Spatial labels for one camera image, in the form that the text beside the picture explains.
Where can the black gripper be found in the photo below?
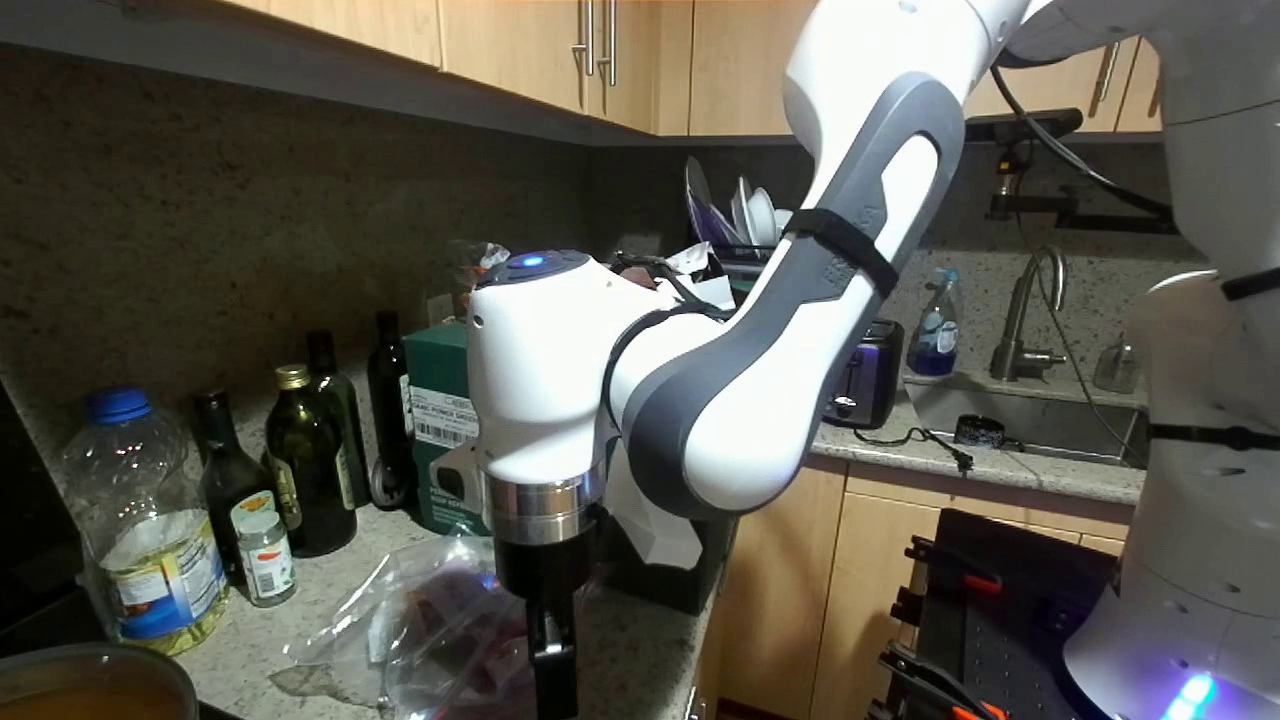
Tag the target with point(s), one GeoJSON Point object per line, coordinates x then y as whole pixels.
{"type": "Point", "coordinates": [545, 571]}

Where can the clear Ziploc bag with snacks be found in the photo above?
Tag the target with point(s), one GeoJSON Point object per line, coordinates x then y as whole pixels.
{"type": "Point", "coordinates": [424, 642]}

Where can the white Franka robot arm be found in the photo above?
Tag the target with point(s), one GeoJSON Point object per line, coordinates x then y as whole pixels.
{"type": "Point", "coordinates": [745, 384]}

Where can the green organic greens cardboard box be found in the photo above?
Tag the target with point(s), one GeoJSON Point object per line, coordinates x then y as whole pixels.
{"type": "Point", "coordinates": [442, 440]}

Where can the light wood base cabinets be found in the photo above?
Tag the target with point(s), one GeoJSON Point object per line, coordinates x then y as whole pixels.
{"type": "Point", "coordinates": [812, 586]}

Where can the slim black glass bottle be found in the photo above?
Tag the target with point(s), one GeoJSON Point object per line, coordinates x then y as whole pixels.
{"type": "Point", "coordinates": [389, 426]}

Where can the small spice jar white label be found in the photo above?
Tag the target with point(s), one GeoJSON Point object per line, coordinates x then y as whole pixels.
{"type": "Point", "coordinates": [264, 557]}

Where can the olive oil bottle gold cap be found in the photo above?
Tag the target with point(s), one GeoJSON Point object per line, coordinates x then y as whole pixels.
{"type": "Point", "coordinates": [312, 465]}

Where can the dark green glass bottle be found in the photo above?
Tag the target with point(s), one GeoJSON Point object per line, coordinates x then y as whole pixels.
{"type": "Point", "coordinates": [344, 413]}

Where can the dark glass bottle white label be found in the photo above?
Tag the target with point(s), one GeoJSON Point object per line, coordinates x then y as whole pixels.
{"type": "Point", "coordinates": [226, 474]}

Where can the black clamp orange tip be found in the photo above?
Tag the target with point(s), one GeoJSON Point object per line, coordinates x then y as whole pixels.
{"type": "Point", "coordinates": [952, 565]}
{"type": "Point", "coordinates": [933, 680]}

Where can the white carton with dark label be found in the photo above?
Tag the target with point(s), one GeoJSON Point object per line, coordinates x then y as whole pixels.
{"type": "Point", "coordinates": [702, 283]}

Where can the dark purple toaster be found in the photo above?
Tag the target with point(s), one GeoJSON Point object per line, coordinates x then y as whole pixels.
{"type": "Point", "coordinates": [869, 382]}

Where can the plastic oil bottle blue cap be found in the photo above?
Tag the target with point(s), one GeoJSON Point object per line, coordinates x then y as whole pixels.
{"type": "Point", "coordinates": [142, 535]}

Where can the dark pot with brown contents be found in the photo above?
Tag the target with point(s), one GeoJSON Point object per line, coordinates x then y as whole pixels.
{"type": "Point", "coordinates": [82, 685]}

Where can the dish rack with plates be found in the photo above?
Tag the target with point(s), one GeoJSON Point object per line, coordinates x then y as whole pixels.
{"type": "Point", "coordinates": [727, 222]}

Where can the black robot cart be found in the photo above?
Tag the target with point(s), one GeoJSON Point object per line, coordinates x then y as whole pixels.
{"type": "Point", "coordinates": [1040, 612]}

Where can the blue spray bottle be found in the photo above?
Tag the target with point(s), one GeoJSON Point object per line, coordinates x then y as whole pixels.
{"type": "Point", "coordinates": [933, 333]}

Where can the steel kitchen sink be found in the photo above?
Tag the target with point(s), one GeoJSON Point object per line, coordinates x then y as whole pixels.
{"type": "Point", "coordinates": [1053, 421]}

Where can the silver kitchen faucet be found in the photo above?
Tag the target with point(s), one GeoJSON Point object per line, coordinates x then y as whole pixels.
{"type": "Point", "coordinates": [1017, 320]}

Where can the clear soap dispenser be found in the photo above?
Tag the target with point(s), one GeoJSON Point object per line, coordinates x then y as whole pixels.
{"type": "Point", "coordinates": [1119, 361]}

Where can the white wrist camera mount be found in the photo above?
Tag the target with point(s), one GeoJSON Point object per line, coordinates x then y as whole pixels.
{"type": "Point", "coordinates": [653, 514]}

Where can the light wood wall cabinets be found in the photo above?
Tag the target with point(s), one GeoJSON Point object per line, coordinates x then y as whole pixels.
{"type": "Point", "coordinates": [532, 44]}

